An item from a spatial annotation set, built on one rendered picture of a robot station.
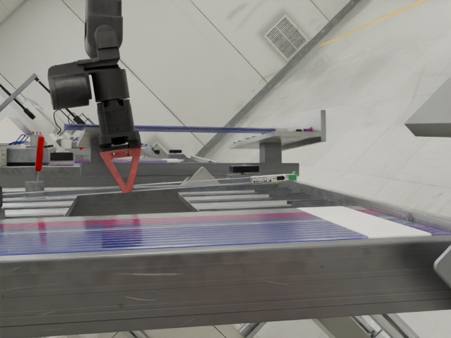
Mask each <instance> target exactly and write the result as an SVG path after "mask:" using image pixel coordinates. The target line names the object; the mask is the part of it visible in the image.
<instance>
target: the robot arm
mask: <svg viewBox="0 0 451 338"><path fill-rule="evenodd" d="M121 11H122V2H121V0H86V1H85V52H86V53H87V55H88V57H89V58H90V59H84V60H77V61H74V62H69V63H65V64H59V65H56V64H55V65H54V66H51V67H50V68H49V69H48V84H49V91H50V97H51V101H52V102H51V104H52V107H53V110H58V109H68V108H73V107H84V106H89V100H91V99H92V93H91V84H90V79H89V75H91V76H92V81H93V89H94V94H95V102H96V103H97V115H98V120H99V128H100V132H101V136H98V138H99V140H98V141H99V151H100V155H101V157H102V158H103V160H104V162H105V163H106V165H107V167H108V168H109V170H110V172H111V173H112V175H113V177H114V178H115V180H116V182H117V183H118V185H119V187H120V188H121V190H122V192H123V193H126V192H131V191H132V188H133V185H134V179H135V176H136V171H137V168H138V162H139V159H140V154H141V151H142V147H141V146H142V144H141V139H140V134H139V131H135V127H134V119H133V115H132V106H131V105H130V100H129V99H128V98H130V93H129V88H128V80H127V75H126V70H125V69H121V67H119V65H118V64H117V63H118V61H119V59H120V54H119V48H120V46H121V44H122V42H123V17H122V16H121ZM100 102H101V103H100ZM126 142H128V144H126ZM112 144H113V145H114V146H113V147H111V145H112ZM120 144H124V145H120ZM115 145H119V146H115ZM130 156H132V162H131V166H130V172H129V175H128V181H127V182H126V183H125V182H124V181H123V180H122V178H121V176H120V175H119V173H118V171H117V169H116V168H115V166H114V164H113V162H112V161H111V160H112V159H116V158H124V157H130Z"/></svg>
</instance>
